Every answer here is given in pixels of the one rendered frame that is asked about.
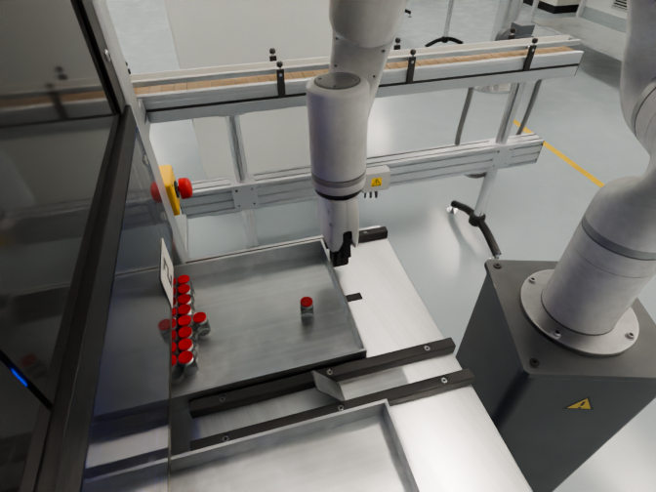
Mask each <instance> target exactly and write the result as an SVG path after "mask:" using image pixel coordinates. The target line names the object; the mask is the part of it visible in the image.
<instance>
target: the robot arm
mask: <svg viewBox="0 0 656 492"><path fill-rule="evenodd" d="M407 3H408V0H330V1H329V21H330V23H331V26H332V49H331V58H330V64H329V71H328V72H327V73H322V74H319V75H316V76H314V77H312V78H311V79H310V80H309V81H308V82H307V85H306V90H307V123H308V138H309V155H310V171H311V184H312V186H313V187H314V188H315V191H316V193H317V220H318V224H319V226H320V229H321V232H322V234H323V237H324V239H325V241H326V244H327V246H328V248H329V255H330V259H331V262H332V264H333V267H340V266H345V265H347V264H348V263H349V258H350V257H351V251H350V242H351V244H352V246H353V247H354V248H355V247H356V246H357V244H358V236H359V217H358V198H357V195H358V194H359V193H360V192H361V190H362V188H363V187H364V185H365V177H366V153H367V131H368V119H369V115H370V112H371V108H372V105H373V102H374V99H375V96H376V93H377V90H378V87H379V84H380V80H381V77H382V74H383V71H384V68H385V65H386V62H387V59H388V56H389V54H390V49H391V46H392V44H393V41H394V38H395V36H396V34H397V31H398V29H399V27H400V24H401V21H402V18H403V15H404V12H405V9H406V6H407ZM620 104H621V109H622V113H623V116H624V119H625V121H626V123H627V125H628V127H629V128H630V130H631V131H632V133H633V134H634V136H635V137H636V138H637V140H638V141H639V142H640V144H641V145H642V146H643V147H644V149H645V150H646V151H647V153H648V154H649V155H650V159H649V164H648V167H647V169H646V171H645V173H644V174H643V176H642V177H624V178H620V179H616V180H614V181H611V182H609V183H607V184H605V185H604V186H603V187H602V188H601V189H599V190H598V192H597V193H596V194H595V196H594V198H593V199H592V201H591V203H590V204H589V206H588V208H587V210H586V212H585V214H584V216H583V217H582V219H581V221H580V222H579V224H578V226H577V228H576V230H575V231H574V233H573V236H572V237H571V239H570V241H569V243H568V245H567V247H566V249H565V251H564V252H563V254H562V256H561V258H560V260H559V262H558V264H557V266H556V267H555V269H547V270H541V271H539V272H536V273H534V274H532V275H530V276H529V277H528V278H527V279H526V280H525V281H524V283H523V285H522V287H521V289H520V292H519V303H520V306H521V309H522V311H523V313H524V315H525V317H526V318H527V320H528V321H529V322H530V324H531V325H532V326H533V327H534V328H535V329H536V330H537V331H538V332H539V333H540V334H541V335H543V336H544V337H545V338H547V339H548V340H550V341H551V342H553V343H555V344H556V345H558V346H560V347H562V348H564V349H568V350H570V351H573V352H576V353H579V354H583V355H587V356H595V357H609V356H614V355H618V354H620V353H623V352H625V351H626V350H628V349H629V348H630V347H631V346H632V345H633V344H634V343H635V341H636V339H637V335H638V322H637V319H636V315H635V313H634V311H633V310H632V308H631V306H632V304H633V302H634V301H635V299H636V298H637V296H638V295H639V294H640V292H641V291H642V290H643V289H644V287H645V286H646V285H647V283H648V282H649V281H650V280H651V278H652V277H653V276H654V274H655V273H656V0H627V29H626V39H625V46H624V53H623V59H622V68H621V78H620Z"/></svg>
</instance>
